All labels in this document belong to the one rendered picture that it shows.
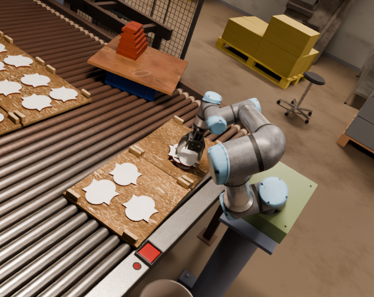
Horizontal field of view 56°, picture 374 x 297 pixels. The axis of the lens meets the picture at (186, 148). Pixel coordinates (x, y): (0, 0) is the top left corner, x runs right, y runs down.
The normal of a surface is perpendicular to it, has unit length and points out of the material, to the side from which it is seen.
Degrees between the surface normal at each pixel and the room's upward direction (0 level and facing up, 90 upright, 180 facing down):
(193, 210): 0
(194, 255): 0
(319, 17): 90
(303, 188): 45
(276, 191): 39
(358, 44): 90
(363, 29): 90
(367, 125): 90
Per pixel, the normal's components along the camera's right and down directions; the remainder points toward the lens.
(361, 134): -0.54, 0.36
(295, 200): -0.13, -0.25
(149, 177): 0.31, -0.76
